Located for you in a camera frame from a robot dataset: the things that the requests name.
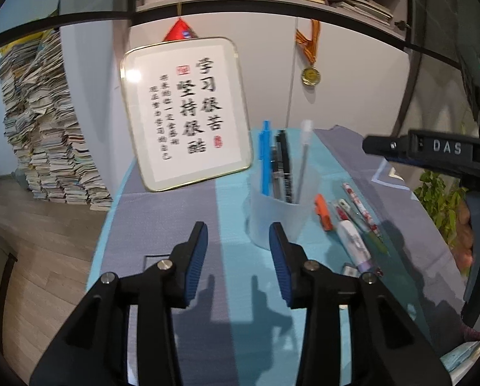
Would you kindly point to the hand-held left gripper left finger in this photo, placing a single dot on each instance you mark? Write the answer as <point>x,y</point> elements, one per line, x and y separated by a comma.
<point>195,261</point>

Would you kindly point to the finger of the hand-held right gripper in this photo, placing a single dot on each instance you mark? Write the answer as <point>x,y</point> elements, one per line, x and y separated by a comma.
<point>384,144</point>

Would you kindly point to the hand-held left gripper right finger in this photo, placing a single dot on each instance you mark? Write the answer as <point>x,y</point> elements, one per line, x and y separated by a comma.
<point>280,265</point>

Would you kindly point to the translucent plastic cup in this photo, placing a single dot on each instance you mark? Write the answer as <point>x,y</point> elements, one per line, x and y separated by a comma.
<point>288,217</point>

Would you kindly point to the pink patterned pen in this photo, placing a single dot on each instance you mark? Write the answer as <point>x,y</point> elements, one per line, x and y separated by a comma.
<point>360,209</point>

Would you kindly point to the white eraser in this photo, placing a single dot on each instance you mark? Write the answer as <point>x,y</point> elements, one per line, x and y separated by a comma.
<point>349,270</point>

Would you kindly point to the orange pen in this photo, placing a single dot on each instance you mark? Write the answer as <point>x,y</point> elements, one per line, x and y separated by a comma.
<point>322,209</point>

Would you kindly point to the white purple correction tape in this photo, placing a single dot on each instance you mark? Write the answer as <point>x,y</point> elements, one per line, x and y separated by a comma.
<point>354,245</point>

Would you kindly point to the clear white-capped pen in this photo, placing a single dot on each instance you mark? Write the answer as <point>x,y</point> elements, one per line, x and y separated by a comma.
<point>304,157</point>

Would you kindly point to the black pen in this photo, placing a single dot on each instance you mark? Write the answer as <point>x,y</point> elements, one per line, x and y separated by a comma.
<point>286,169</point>

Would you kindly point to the green pen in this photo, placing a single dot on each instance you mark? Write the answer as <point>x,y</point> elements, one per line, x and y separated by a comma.
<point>378,243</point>

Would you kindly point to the blue pen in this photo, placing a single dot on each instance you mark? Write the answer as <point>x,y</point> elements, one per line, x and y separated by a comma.
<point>266,157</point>

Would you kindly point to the person's right hand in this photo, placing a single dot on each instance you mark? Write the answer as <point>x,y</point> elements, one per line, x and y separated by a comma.
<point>463,241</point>

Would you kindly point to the green potted plant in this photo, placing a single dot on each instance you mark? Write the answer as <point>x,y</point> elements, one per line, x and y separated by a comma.
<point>436,201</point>

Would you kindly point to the gold medal with striped ribbon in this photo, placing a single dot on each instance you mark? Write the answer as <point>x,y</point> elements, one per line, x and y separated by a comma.
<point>311,75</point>

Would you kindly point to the stack of grey booklets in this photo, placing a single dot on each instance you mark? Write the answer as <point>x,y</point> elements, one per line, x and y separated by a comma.
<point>360,8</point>

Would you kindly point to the framed calligraphy sign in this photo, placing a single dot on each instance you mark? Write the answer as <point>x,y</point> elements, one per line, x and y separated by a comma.
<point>183,116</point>

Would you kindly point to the tall pile of papers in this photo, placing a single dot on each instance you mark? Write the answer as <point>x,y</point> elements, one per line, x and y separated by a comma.
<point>51,140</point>

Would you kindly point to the light blue fluffy cloth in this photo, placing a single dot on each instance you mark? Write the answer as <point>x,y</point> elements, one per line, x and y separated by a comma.
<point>465,356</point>

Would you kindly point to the grey bookshelf cabinet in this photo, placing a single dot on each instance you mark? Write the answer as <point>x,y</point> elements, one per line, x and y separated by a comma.
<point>231,6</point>

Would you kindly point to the red triangular hanging pouch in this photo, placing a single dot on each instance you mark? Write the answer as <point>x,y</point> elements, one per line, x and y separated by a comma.
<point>181,31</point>

